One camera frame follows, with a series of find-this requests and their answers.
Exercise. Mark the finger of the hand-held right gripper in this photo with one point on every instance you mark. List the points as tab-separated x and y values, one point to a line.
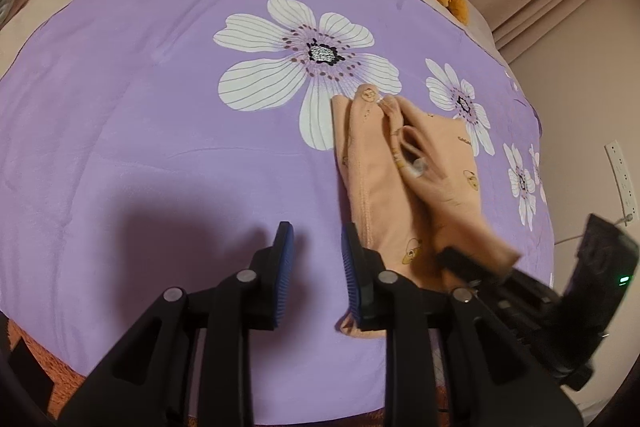
470	269

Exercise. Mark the peach printed baby garment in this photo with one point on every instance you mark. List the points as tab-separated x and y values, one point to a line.
380	187

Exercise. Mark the orange red mat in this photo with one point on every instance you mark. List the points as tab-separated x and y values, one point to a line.
45	367

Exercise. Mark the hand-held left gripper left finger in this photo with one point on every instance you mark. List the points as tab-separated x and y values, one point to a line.
285	277

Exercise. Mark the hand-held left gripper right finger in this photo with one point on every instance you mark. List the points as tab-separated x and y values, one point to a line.
350	277

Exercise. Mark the purple floral blanket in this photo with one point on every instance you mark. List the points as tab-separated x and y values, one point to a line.
150	132

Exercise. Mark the white wall power strip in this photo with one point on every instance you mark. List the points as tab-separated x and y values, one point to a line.
620	177

